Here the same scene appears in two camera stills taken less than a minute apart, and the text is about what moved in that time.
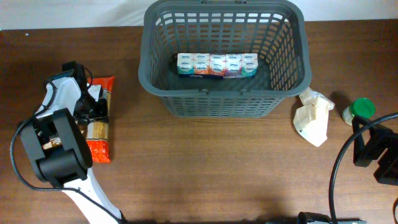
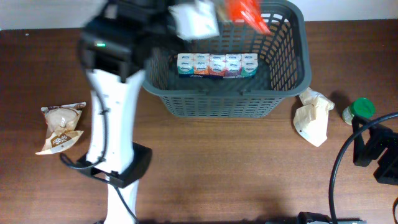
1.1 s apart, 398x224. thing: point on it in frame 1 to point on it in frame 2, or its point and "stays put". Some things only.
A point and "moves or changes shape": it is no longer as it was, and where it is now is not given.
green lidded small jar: (364, 107) stays put
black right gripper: (374, 147) stays put
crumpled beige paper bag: (311, 121) stays put
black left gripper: (102, 112) to (165, 9)
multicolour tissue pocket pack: (198, 65) stays put
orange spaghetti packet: (97, 135) moves or changes shape
